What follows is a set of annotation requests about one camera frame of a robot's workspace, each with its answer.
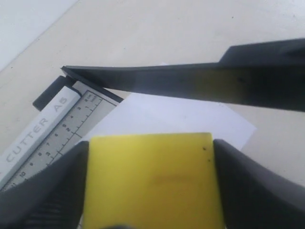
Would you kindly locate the yellow foam cube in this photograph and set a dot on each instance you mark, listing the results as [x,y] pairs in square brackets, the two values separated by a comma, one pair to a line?
[154,181]

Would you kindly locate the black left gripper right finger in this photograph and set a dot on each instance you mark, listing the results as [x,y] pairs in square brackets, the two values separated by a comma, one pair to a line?
[254,197]

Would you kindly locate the white paper sheet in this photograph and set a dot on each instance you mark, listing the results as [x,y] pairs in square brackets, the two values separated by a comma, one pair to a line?
[151,114]

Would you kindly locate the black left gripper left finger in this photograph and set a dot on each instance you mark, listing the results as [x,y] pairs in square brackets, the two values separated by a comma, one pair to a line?
[51,199]

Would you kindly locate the grey paper cutter base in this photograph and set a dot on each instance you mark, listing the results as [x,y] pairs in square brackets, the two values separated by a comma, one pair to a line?
[68,110]

